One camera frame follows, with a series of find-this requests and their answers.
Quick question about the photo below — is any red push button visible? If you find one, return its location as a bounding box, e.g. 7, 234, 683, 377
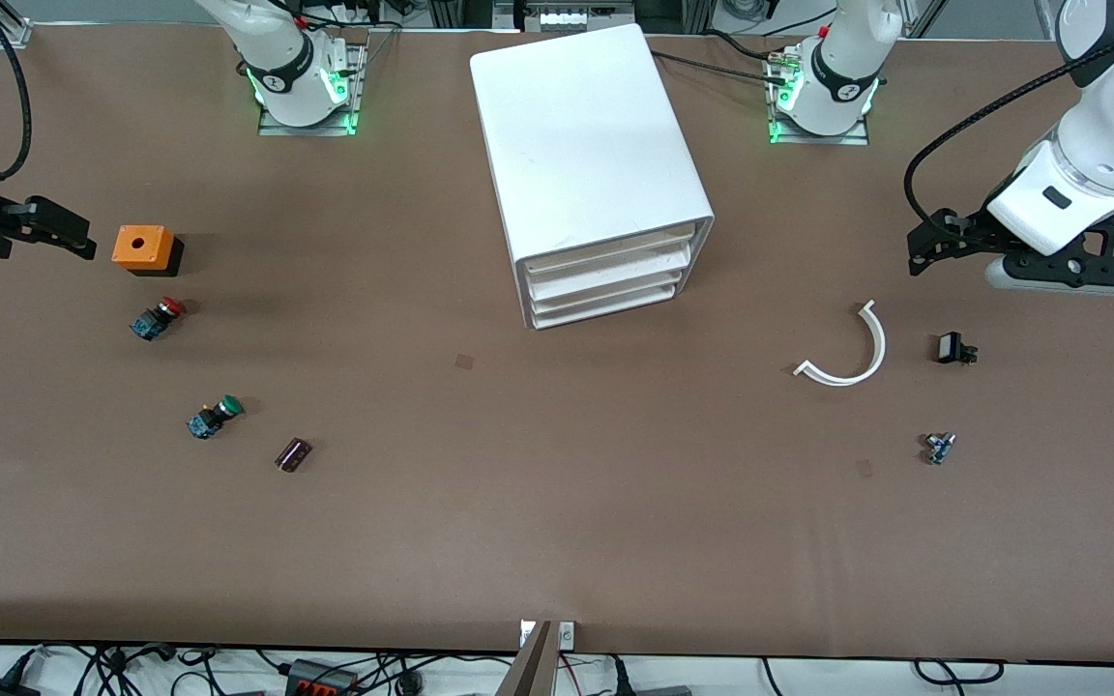
129, 297, 187, 341

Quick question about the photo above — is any green push button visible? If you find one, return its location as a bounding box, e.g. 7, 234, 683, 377
187, 394, 245, 441

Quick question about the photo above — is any orange box with hole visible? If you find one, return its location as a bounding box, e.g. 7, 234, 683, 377
111, 225, 184, 277

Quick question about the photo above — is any white curved plastic strip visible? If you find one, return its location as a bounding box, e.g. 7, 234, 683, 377
793, 300, 887, 388

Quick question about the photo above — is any black power strip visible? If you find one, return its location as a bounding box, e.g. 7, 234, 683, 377
284, 658, 361, 696

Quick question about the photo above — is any grey centre beam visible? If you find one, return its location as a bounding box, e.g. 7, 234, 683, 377
494, 621, 558, 696

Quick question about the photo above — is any black left camera mount bracket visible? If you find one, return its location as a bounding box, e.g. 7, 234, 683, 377
1002, 217, 1114, 288

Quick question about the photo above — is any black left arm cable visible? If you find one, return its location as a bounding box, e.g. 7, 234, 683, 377
905, 14, 1114, 228

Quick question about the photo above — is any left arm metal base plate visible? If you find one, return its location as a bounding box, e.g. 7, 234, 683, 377
768, 43, 872, 146

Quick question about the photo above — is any black cable to base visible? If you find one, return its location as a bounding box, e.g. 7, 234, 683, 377
652, 48, 790, 88

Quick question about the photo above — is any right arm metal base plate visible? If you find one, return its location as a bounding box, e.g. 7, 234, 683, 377
257, 43, 366, 136

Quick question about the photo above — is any black looped floor cable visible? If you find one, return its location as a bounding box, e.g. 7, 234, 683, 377
913, 657, 1006, 685

